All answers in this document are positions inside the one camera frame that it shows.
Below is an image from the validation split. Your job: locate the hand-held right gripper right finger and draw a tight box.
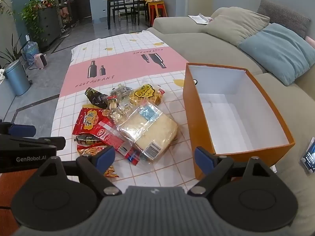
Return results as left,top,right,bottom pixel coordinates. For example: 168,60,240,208
187,147,278,197

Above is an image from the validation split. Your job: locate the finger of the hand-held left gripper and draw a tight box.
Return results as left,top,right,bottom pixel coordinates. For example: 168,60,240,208
0,134,66,151
0,122,36,136

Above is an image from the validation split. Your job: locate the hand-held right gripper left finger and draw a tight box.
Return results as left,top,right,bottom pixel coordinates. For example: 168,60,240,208
32,146,122,197

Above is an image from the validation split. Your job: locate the red striped chip packet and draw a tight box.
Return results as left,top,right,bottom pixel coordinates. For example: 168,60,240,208
77,144,120,179

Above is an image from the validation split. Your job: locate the long red biscuit packet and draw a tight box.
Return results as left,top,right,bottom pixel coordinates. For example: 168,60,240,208
97,117,141,165

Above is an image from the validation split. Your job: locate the dark sausage stick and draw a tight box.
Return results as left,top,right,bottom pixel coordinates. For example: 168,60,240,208
75,134,105,147

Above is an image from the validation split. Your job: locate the red snack packet yellow label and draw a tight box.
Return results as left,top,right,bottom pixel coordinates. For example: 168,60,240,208
72,107,109,138

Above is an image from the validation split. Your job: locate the orange cardboard box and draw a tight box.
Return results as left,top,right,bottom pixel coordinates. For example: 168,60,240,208
183,63,295,180

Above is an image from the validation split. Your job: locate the clear puffed rice packet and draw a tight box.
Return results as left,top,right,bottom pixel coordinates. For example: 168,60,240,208
103,106,133,123

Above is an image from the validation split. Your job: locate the small round cracker packet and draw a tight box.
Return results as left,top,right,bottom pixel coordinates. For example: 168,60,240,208
107,96,121,110

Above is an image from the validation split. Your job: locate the clear sliced bread packet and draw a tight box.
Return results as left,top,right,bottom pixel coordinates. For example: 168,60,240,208
116,98,179,161

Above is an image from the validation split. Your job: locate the dark green snack packet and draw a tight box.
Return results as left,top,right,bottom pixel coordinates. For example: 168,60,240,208
85,87,110,109

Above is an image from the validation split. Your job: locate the clear dark nut bar packet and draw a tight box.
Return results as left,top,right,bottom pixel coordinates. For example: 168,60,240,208
109,84,133,97

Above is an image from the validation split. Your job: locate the waffle packet with yellow label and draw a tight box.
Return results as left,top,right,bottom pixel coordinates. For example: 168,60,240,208
129,79,165,106

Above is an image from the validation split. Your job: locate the orange cloth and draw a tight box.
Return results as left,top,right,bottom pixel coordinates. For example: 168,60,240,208
0,172,25,209

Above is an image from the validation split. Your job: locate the blue trash can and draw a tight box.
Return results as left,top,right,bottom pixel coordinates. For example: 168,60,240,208
4,59,31,96

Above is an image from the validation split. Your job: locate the pink heater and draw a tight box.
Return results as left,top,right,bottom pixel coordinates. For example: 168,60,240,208
34,53,48,70

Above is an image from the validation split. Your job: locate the long-leaved potted plant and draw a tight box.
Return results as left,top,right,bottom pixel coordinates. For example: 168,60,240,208
0,33,24,67

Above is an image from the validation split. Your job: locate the clear water jug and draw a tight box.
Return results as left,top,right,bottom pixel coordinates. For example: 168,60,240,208
23,41,39,65

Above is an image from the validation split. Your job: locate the pink and white printed tablecloth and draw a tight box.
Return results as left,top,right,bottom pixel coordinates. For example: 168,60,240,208
50,29,205,195

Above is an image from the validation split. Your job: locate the smartphone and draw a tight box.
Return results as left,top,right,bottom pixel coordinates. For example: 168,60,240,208
300,137,315,173

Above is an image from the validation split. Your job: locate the dark grey cabinet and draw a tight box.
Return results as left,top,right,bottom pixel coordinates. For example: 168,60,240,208
37,5,61,50

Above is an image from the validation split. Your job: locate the grey-green sofa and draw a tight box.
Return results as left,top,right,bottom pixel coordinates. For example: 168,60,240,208
146,0,315,236

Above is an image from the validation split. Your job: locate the shoe rack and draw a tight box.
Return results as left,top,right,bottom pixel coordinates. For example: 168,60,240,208
58,1,74,31

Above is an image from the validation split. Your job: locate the blue pillow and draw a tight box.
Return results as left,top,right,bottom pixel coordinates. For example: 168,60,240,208
238,23,315,86

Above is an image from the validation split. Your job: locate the beige pillow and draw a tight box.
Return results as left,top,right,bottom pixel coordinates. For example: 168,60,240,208
202,7,271,47

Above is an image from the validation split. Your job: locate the white magazine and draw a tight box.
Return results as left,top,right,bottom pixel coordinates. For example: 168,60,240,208
188,13,214,25

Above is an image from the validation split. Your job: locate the dark door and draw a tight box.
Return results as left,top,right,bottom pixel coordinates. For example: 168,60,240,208
72,0,93,22

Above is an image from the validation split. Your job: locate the orange stool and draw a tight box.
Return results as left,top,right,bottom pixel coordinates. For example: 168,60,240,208
148,1,168,27

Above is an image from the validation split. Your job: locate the grey checked pillow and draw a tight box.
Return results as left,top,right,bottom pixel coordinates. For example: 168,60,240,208
257,0,311,38

